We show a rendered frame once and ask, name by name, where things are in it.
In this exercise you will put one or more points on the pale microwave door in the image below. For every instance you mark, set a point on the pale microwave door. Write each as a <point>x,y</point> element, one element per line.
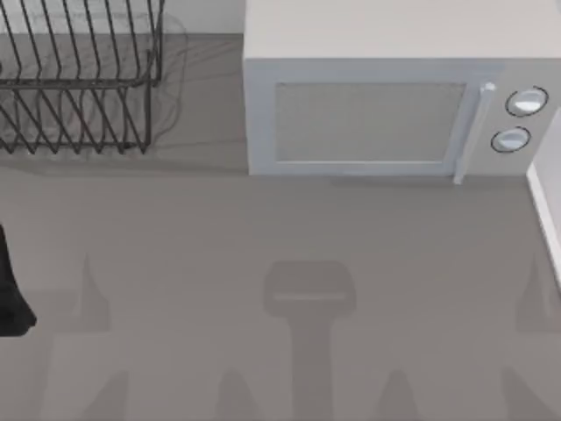
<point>368,123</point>

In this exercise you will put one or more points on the pale microwave oven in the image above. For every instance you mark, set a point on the pale microwave oven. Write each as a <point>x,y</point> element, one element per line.
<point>394,35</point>

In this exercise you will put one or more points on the large round microwave knob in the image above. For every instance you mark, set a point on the large round microwave knob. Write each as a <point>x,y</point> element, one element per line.
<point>526,101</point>

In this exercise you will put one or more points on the small round microwave knob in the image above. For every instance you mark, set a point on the small round microwave knob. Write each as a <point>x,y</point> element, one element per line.
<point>510,140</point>

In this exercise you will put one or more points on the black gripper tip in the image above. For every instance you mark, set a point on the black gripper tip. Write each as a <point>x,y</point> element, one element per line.
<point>11,298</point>

